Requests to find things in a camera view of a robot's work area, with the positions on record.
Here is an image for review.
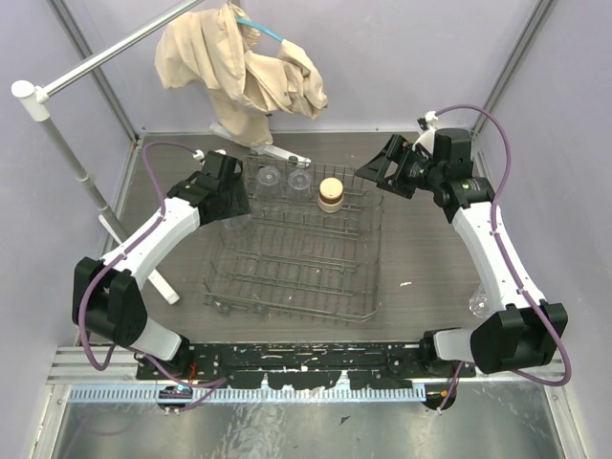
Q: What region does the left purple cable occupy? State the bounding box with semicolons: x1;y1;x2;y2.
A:
76;141;230;412

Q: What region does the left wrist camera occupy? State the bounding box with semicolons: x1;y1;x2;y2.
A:
192;149;205;162

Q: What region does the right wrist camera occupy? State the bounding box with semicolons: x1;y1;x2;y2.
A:
412;111;438;156

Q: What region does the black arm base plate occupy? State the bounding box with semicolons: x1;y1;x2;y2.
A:
163;342;457;390

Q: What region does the clear tumbler from corner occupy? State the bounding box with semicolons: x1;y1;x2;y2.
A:
287;169;313;203

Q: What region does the grey slotted cable duct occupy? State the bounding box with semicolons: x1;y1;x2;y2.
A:
68;383;426;404

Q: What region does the clear cup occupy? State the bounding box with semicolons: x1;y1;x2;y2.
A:
254;165;282;201
469;284;490;318
221;214;255;250

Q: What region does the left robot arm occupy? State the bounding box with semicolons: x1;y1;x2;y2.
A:
72;150;251;379

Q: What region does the grey wire dish rack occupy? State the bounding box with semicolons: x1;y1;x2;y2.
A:
202;155;383;322

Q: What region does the teal clothes hanger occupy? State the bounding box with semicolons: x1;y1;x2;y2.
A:
235;17;284;43

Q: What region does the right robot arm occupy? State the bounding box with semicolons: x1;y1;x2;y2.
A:
356;128;568;377

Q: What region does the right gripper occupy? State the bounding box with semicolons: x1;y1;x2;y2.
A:
356;134;444;200

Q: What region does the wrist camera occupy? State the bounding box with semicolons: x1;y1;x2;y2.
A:
192;149;205;162
412;111;438;156

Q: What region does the aluminium frame rail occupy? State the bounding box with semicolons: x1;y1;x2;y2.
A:
47;343;568;383

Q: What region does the beige brown travel cup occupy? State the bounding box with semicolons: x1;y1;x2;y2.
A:
317;177;344;213

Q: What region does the metal garment rail stand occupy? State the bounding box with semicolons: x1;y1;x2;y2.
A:
10;0;312;305

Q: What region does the beige cloth garment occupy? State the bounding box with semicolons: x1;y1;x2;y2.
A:
155;2;328;147

